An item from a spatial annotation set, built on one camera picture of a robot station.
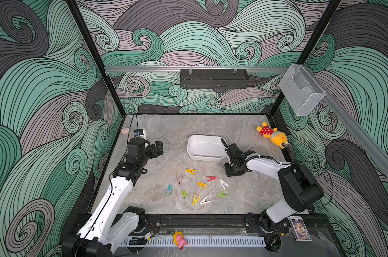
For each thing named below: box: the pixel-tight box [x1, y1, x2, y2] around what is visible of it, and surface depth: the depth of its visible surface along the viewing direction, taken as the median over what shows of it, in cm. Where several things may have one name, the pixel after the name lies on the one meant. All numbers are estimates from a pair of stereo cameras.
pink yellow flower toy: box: [172, 231, 189, 251], surface depth 69 cm
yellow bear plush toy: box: [256, 121, 290, 149], surface depth 103 cm
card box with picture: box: [287, 215, 313, 242], surface depth 72 cm
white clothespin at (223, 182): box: [219, 178, 229, 193], surface depth 87 cm
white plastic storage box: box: [186, 134, 228, 163], surface depth 102 cm
